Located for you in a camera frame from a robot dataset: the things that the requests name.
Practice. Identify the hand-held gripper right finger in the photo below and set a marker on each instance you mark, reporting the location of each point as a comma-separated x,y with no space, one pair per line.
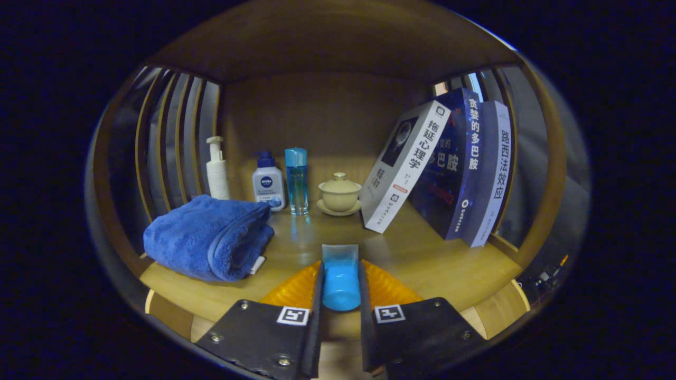
422,338

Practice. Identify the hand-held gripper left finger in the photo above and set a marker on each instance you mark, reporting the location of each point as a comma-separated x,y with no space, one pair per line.
264,338

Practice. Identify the small blue plastic cup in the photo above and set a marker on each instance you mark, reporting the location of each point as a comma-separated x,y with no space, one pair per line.
341,287

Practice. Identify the wooden countertop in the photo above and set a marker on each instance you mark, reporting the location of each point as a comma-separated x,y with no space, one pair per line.
433,264

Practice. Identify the wooden cabinet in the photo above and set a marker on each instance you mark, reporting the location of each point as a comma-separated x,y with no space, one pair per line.
317,121

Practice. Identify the blue folded towel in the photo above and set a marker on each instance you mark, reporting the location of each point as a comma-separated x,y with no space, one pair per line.
200,237

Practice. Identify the black and orange clamp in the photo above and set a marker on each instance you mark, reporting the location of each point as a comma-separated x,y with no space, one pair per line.
544,277

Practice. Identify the white tube with blue cap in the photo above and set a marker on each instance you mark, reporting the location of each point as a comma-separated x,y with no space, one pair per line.
268,184

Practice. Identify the clear blue bottle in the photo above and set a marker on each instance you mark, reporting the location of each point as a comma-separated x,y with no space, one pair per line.
297,184

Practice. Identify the beige lidded teacup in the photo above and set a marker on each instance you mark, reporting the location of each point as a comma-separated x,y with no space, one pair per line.
339,195

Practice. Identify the white pump bottle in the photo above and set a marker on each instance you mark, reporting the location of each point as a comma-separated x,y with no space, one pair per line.
217,179

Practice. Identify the dark blue book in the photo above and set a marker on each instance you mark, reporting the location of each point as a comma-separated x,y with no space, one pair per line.
465,174

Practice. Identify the white book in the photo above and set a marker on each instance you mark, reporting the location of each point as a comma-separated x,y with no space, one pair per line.
406,169

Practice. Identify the light purple book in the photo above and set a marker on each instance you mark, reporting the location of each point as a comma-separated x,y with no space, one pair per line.
494,179

